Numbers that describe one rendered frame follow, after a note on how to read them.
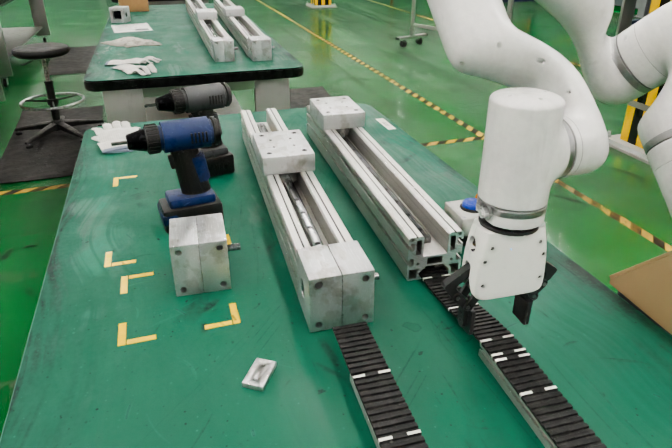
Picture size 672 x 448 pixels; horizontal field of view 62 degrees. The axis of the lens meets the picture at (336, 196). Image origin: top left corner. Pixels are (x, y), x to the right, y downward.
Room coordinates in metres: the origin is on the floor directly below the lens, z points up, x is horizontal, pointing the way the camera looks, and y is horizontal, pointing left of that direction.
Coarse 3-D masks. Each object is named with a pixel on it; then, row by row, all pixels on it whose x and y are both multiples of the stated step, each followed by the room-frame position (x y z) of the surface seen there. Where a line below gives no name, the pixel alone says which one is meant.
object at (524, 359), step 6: (522, 354) 0.58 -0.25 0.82; (528, 354) 0.58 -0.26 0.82; (498, 360) 0.57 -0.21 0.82; (504, 360) 0.57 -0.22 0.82; (510, 360) 0.57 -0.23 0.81; (516, 360) 0.57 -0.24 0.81; (522, 360) 0.57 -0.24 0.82; (528, 360) 0.57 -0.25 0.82; (534, 360) 0.57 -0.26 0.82; (498, 366) 0.56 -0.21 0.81; (504, 366) 0.56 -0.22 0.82; (510, 366) 0.56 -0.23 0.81; (516, 366) 0.56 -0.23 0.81
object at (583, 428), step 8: (576, 424) 0.47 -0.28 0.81; (584, 424) 0.47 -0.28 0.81; (552, 432) 0.45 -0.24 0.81; (560, 432) 0.45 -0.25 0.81; (568, 432) 0.46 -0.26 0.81; (576, 432) 0.46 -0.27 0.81; (584, 432) 0.45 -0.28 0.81; (592, 432) 0.45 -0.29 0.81; (552, 440) 0.45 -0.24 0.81; (560, 440) 0.44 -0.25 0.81; (568, 440) 0.44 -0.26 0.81; (576, 440) 0.45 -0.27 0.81
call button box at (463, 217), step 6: (450, 204) 0.98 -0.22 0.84; (456, 204) 0.98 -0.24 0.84; (444, 210) 0.99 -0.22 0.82; (450, 210) 0.97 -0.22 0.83; (456, 210) 0.96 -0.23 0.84; (462, 210) 0.96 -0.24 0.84; (468, 210) 0.95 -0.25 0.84; (474, 210) 0.95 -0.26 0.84; (450, 216) 0.97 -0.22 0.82; (456, 216) 0.94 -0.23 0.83; (462, 216) 0.93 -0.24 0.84; (468, 216) 0.93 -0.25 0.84; (474, 216) 0.93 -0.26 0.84; (456, 222) 0.94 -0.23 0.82; (462, 222) 0.92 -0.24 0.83; (468, 222) 0.92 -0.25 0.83; (462, 228) 0.92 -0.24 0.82; (468, 228) 0.92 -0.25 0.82; (468, 234) 0.92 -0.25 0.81; (462, 240) 0.92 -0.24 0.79
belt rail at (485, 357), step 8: (480, 344) 0.62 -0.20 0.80; (480, 352) 0.62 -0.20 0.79; (488, 360) 0.60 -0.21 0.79; (488, 368) 0.59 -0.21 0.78; (496, 368) 0.58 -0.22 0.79; (496, 376) 0.57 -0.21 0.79; (504, 376) 0.56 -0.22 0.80; (504, 384) 0.55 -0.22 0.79; (512, 392) 0.54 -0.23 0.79; (512, 400) 0.53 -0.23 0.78; (520, 400) 0.52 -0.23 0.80; (520, 408) 0.52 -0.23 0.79; (528, 416) 0.50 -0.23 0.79; (536, 424) 0.49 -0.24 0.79; (536, 432) 0.48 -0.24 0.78; (544, 432) 0.47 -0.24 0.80; (544, 440) 0.47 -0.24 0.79
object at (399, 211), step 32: (320, 128) 1.41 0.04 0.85; (352, 128) 1.38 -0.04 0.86; (352, 160) 1.15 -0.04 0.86; (384, 160) 1.15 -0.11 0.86; (352, 192) 1.12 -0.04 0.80; (384, 192) 0.98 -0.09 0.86; (416, 192) 0.98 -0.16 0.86; (384, 224) 0.92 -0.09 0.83; (416, 224) 0.90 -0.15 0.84; (448, 224) 0.85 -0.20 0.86; (416, 256) 0.81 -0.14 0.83; (448, 256) 0.82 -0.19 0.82
